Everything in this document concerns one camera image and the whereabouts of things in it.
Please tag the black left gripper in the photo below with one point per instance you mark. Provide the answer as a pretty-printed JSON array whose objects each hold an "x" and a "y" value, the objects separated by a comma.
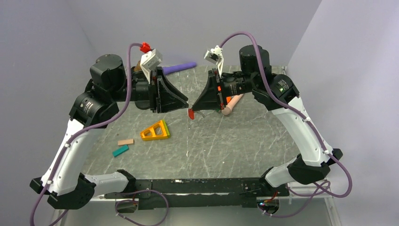
[{"x": 169, "y": 97}]

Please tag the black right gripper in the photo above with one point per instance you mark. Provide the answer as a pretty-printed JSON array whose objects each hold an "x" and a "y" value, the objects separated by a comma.
[{"x": 209, "y": 98}]

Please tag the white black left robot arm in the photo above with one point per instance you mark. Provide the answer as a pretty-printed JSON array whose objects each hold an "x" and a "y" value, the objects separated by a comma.
[{"x": 64, "y": 183}]

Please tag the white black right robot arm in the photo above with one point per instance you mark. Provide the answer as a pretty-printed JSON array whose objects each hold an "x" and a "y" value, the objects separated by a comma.
[{"x": 280, "y": 96}]

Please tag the beige toy microphone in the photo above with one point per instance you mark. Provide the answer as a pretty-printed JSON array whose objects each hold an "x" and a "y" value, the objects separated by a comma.
[{"x": 231, "y": 103}]

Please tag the purple cylinder toy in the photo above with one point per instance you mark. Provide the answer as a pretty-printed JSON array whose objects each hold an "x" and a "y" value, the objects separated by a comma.
[{"x": 177, "y": 68}]

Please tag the orange triangle toy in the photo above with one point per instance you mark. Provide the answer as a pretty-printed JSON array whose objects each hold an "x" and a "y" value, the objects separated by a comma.
[{"x": 157, "y": 131}]

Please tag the beige wooden block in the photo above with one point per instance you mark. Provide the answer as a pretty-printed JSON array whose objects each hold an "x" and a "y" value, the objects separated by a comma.
[{"x": 126, "y": 142}]

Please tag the teal wooden block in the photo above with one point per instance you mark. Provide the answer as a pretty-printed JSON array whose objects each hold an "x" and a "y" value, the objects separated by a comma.
[{"x": 120, "y": 150}]

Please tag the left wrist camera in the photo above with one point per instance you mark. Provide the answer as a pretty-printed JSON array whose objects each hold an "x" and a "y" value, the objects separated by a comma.
[{"x": 150, "y": 61}]

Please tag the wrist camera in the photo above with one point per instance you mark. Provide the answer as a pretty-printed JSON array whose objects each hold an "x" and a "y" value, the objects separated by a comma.
[
  {"x": 150, "y": 61},
  {"x": 215, "y": 56}
]

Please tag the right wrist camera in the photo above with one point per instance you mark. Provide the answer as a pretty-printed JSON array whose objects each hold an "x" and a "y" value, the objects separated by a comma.
[{"x": 215, "y": 56}]

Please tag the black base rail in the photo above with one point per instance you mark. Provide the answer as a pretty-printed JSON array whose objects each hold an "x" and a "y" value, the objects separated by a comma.
[{"x": 200, "y": 192}]

